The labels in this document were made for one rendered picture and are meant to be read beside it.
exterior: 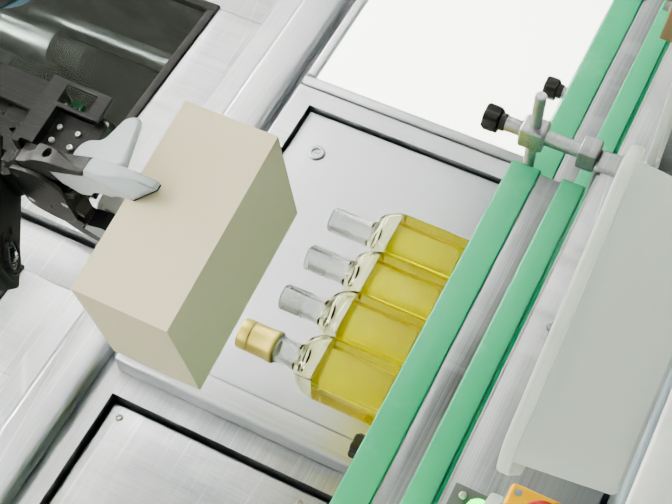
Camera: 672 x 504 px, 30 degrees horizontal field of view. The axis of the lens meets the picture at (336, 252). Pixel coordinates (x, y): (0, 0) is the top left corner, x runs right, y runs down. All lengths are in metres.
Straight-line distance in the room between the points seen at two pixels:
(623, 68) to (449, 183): 0.26
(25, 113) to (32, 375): 0.59
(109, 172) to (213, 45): 0.96
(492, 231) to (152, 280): 0.49
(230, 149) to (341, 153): 0.76
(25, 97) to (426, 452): 0.46
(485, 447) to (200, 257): 0.37
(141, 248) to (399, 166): 0.80
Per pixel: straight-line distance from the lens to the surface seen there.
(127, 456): 1.47
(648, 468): 0.68
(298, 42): 1.76
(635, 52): 1.55
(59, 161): 0.90
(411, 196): 1.59
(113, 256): 0.86
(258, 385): 1.45
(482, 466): 1.11
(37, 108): 0.96
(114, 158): 0.89
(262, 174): 0.88
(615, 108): 1.49
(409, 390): 1.15
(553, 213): 1.27
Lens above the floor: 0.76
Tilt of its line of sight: 15 degrees up
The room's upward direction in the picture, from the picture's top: 67 degrees counter-clockwise
